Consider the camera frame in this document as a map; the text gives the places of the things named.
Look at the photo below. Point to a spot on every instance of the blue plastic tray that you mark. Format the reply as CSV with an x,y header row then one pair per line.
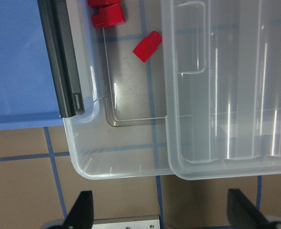
x,y
27,94

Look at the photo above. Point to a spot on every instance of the red toy block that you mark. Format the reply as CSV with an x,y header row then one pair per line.
x,y
102,3
108,17
148,46

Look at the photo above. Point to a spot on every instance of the clear plastic box lid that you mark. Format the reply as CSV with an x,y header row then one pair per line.
x,y
222,65

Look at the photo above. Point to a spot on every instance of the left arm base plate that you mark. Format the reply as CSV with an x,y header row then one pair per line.
x,y
146,222

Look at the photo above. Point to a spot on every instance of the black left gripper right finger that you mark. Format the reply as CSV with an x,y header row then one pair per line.
x,y
242,214

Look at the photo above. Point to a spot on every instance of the black box latch handle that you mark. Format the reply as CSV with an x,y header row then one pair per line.
x,y
59,43

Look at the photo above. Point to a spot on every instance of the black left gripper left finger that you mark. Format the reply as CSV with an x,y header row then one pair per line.
x,y
81,215

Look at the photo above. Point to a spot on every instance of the clear plastic storage box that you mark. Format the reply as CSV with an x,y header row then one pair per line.
x,y
122,131

